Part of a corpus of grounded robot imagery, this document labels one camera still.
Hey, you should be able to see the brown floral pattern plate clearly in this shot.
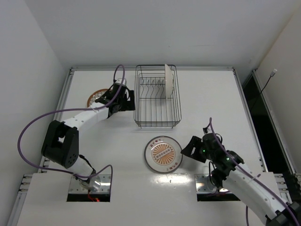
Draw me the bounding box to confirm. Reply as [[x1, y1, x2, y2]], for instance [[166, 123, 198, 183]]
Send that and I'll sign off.
[[165, 64, 174, 99]]

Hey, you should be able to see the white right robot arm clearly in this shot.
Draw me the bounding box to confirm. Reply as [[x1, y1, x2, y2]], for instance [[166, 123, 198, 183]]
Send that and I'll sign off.
[[181, 133, 301, 226]]

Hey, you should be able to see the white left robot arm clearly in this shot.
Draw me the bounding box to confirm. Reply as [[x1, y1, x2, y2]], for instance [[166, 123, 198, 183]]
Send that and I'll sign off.
[[41, 82, 135, 187]]

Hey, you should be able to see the sunburst pattern plate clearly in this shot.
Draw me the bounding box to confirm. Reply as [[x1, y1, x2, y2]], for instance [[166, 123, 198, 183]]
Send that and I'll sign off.
[[144, 136, 183, 174]]

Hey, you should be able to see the brown lattice pattern plate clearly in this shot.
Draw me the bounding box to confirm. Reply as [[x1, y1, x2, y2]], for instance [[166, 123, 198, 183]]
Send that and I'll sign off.
[[87, 89, 107, 107]]

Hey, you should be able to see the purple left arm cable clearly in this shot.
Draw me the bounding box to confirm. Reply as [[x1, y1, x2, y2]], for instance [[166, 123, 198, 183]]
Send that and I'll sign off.
[[17, 64, 126, 186]]

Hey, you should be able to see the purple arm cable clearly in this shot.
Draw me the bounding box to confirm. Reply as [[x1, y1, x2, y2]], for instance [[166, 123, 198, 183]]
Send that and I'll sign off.
[[17, 64, 126, 186], [206, 117, 301, 226]]

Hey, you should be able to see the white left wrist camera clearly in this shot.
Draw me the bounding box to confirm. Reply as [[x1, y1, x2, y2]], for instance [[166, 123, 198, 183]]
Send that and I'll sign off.
[[115, 78, 127, 86]]

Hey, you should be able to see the black wire dish rack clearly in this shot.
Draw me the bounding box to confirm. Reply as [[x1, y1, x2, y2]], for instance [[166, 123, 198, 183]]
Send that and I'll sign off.
[[134, 64, 182, 129]]

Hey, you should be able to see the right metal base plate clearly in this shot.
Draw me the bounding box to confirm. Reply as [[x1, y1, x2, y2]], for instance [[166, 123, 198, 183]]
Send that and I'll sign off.
[[195, 174, 231, 194]]

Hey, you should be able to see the metal base plate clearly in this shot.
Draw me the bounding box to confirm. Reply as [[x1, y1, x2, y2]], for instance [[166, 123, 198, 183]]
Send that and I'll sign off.
[[68, 174, 111, 194], [195, 174, 231, 194]]

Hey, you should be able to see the aluminium table frame rail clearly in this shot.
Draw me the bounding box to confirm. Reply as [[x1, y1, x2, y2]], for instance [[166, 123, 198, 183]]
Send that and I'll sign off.
[[70, 66, 235, 72]]

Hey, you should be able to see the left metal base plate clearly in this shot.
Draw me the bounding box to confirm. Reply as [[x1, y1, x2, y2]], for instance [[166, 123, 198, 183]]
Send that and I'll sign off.
[[68, 174, 111, 194]]

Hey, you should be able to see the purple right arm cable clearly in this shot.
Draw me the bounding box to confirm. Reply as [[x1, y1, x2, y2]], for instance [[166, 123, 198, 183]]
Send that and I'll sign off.
[[206, 117, 301, 226]]

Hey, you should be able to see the black cable with white plug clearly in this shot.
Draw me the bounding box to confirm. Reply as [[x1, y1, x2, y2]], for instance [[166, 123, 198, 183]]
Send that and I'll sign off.
[[249, 68, 278, 111]]

